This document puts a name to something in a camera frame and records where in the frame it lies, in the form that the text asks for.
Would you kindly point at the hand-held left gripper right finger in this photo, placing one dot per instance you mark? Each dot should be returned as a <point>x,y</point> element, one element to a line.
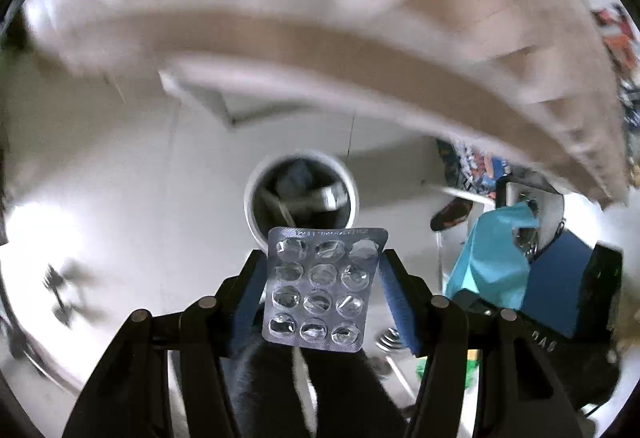
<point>400,305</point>

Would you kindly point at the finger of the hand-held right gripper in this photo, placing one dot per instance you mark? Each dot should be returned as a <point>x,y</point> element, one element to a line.
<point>472,302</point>

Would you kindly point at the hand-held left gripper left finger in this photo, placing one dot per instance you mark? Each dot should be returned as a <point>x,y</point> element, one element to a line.
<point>247,300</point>

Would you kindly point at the teal plastic wrapper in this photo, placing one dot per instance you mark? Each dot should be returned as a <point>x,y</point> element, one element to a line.
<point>487,263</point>

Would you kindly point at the silver pill blister pack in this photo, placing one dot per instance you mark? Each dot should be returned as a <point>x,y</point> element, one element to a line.
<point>320,288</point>

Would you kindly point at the round white waste bin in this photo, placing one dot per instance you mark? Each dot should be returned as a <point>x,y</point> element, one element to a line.
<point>302,198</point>

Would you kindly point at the metal rings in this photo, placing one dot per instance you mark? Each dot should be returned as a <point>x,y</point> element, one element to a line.
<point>390,340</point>

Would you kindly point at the orange black slipper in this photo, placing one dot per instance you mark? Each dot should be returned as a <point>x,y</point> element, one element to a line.
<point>450,216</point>

